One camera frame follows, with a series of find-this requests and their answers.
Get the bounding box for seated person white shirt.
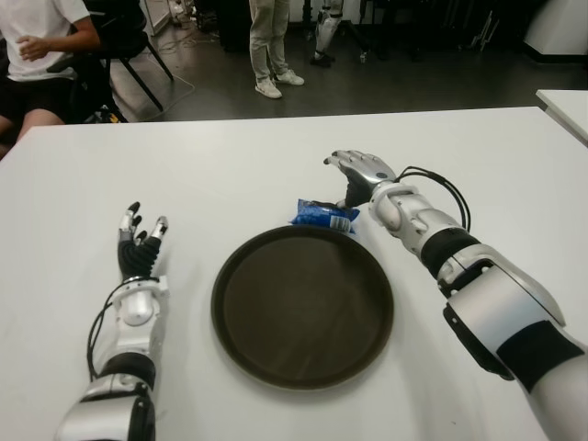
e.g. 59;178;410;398
0;0;101;139

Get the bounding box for yellow black floor object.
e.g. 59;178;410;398
94;107;128;124

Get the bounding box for standing person beige trousers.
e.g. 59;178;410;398
247;0;305;100

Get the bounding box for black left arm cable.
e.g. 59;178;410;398
86;277;162;380

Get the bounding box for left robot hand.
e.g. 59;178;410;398
118;200;171;280

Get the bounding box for white humanoid robot legs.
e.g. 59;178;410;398
308;0;345;68

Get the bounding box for white floor cable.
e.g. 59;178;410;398
158;39;197;109

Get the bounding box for round dark brown tray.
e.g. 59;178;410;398
210;223;395;391

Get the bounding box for black chair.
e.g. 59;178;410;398
45;0;175;123

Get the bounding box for grey metal folding stand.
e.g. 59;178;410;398
458;8;502;51

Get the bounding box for blue Oreo packet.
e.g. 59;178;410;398
288;198;362;234

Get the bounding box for white side table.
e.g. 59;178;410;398
535;88;588;151

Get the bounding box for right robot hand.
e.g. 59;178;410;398
322;149;399;209

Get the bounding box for white cabinet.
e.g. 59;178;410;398
523;0;588;61

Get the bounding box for white panel cart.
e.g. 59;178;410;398
141;0;169;36

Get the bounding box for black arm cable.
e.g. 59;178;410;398
86;277;162;380
397;165;472;231

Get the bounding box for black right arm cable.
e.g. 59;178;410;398
397;165;472;231

